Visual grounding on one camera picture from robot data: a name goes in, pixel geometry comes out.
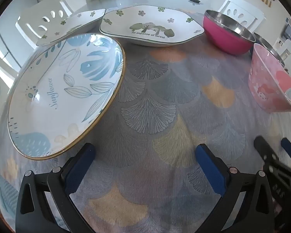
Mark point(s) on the television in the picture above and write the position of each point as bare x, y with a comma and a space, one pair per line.
289, 32

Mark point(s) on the blue steel bowl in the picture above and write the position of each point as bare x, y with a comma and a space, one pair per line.
264, 41

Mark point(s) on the pink cartoon plastic bowl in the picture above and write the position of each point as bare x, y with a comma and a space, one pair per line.
266, 85

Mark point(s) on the white dining chair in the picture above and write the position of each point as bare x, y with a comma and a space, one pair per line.
245, 9
38, 17
0, 77
289, 49

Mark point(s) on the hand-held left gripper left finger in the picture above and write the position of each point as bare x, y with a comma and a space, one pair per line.
78, 167

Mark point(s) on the pink steel bowl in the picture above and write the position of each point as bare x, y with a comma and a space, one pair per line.
223, 41

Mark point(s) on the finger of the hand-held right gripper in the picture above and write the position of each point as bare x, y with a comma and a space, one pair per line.
289, 149
263, 148

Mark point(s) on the deep square flower plate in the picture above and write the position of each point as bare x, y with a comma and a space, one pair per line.
70, 23

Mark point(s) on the leaf pattern tablecloth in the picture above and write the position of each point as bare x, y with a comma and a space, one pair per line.
160, 102

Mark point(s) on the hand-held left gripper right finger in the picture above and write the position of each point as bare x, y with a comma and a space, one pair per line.
212, 170

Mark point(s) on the large square tree plate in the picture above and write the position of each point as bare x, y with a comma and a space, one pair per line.
148, 21

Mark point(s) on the black pot lid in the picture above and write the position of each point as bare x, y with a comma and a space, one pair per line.
194, 0

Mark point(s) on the round blue leaf plate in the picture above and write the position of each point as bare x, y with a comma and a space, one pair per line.
63, 89

